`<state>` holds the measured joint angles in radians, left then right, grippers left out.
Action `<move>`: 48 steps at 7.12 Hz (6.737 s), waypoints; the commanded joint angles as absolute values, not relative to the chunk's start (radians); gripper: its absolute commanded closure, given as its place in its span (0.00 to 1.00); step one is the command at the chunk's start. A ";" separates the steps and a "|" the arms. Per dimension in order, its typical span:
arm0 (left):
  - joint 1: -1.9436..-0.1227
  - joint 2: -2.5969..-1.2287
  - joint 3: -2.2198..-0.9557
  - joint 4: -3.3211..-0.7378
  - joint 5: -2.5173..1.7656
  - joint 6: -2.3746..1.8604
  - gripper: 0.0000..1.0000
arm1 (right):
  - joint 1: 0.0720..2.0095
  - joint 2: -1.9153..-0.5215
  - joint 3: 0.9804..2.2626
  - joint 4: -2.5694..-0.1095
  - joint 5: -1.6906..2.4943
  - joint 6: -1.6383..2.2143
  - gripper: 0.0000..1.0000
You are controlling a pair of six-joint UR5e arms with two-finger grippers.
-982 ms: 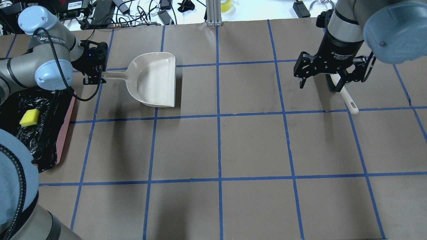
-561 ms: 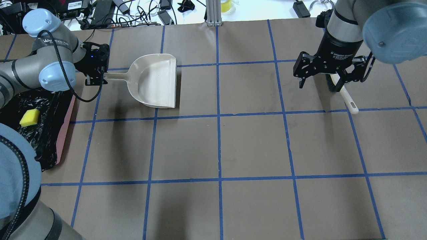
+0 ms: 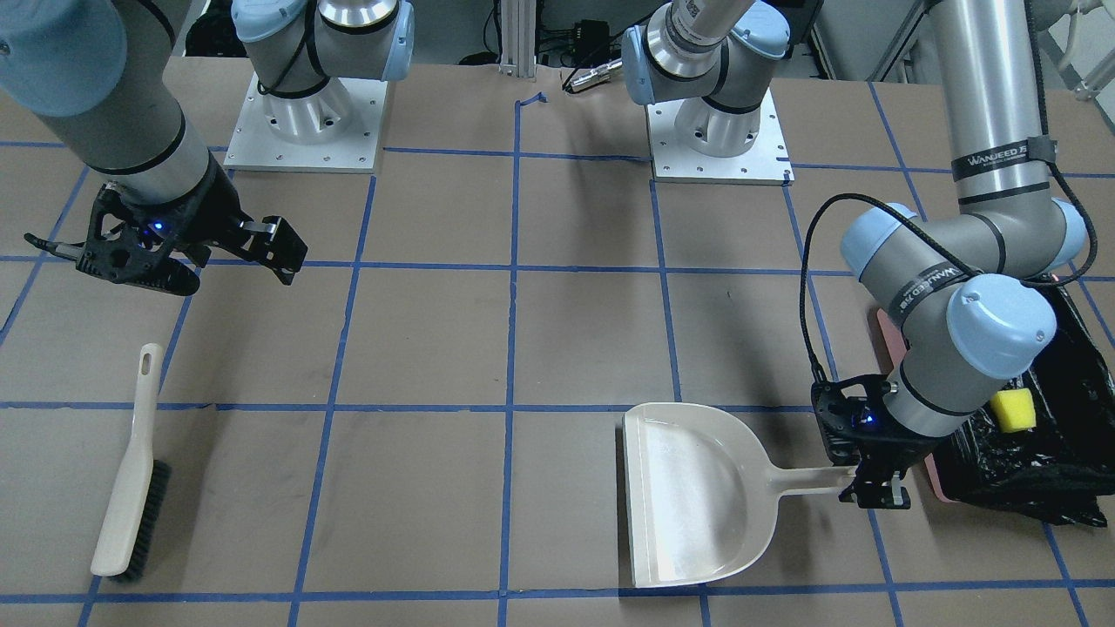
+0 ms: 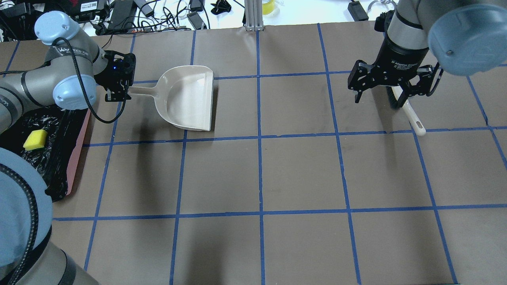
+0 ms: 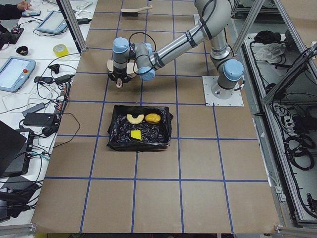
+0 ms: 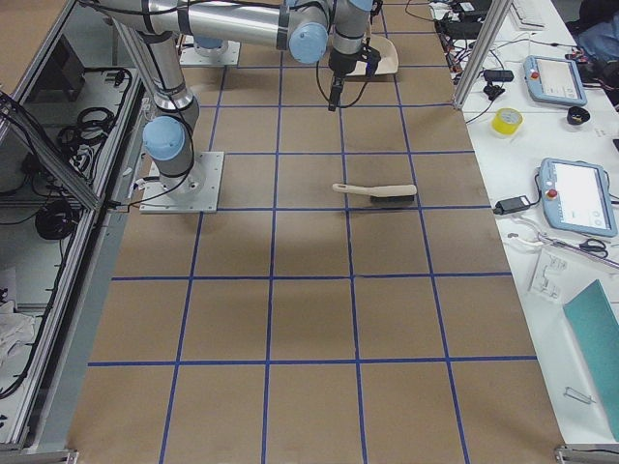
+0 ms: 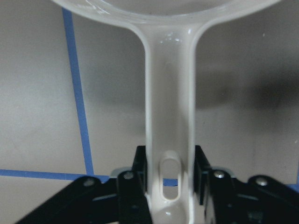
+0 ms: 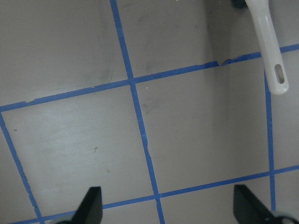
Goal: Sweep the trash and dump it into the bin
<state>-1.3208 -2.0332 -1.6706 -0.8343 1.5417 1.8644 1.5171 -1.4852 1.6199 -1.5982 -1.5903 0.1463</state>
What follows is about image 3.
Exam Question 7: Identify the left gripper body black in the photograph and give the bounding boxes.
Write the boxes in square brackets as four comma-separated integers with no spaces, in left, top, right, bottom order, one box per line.
[811,374,937,475]

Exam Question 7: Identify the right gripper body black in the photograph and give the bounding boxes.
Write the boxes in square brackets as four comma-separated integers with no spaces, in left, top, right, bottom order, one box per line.
[25,156,248,296]

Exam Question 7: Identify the beige plastic dustpan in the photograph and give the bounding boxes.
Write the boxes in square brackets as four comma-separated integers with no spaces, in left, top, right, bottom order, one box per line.
[622,402,854,589]

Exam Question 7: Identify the beige hand brush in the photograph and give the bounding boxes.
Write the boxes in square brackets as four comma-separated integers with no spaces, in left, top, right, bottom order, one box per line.
[91,344,172,583]

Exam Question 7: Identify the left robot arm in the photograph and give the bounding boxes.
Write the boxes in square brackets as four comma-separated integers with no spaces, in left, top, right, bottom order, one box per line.
[805,1,1098,509]

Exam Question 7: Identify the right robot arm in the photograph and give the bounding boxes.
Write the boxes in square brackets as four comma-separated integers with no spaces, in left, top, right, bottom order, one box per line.
[3,1,416,296]

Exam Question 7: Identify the bin with black bag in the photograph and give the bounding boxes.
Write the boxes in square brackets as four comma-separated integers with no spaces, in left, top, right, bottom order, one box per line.
[927,288,1114,528]

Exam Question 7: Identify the yellow green sponge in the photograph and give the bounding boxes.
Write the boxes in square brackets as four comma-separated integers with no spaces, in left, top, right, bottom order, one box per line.
[989,388,1037,434]

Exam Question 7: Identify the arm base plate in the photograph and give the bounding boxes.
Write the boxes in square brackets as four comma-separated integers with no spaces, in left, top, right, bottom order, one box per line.
[223,76,390,174]
[644,89,795,185]

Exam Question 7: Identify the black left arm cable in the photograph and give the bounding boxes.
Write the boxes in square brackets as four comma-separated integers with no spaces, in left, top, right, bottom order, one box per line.
[799,193,985,384]

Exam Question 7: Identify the aluminium frame post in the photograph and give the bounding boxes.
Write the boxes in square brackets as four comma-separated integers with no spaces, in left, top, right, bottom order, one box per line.
[497,0,539,81]

